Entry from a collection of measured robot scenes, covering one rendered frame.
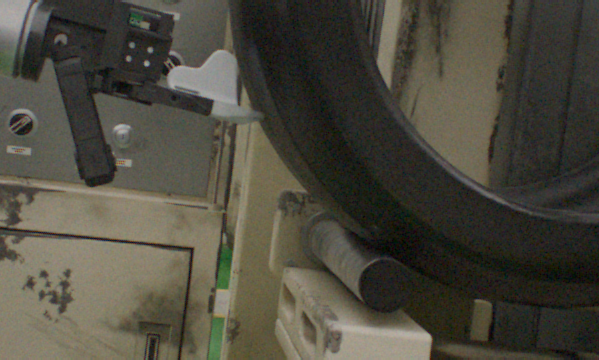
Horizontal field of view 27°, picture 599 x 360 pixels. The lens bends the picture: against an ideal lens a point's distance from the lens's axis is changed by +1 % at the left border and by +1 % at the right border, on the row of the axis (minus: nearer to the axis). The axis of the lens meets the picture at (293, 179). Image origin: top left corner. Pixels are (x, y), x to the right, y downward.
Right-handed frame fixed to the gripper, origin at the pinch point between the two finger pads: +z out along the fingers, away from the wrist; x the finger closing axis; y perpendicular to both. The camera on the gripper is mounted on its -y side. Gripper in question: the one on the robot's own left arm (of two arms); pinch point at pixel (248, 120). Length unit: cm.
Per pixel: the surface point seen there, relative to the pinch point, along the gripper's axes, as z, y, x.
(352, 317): 12.4, -14.2, -6.3
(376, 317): 14.8, -13.9, -4.9
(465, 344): 30.9, -17.8, 21.1
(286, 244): 9.3, -12.1, 23.6
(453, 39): 22.1, 14.7, 26.1
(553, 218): 25.3, -1.6, -12.2
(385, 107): 9.5, 3.8, -12.2
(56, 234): -16, -20, 51
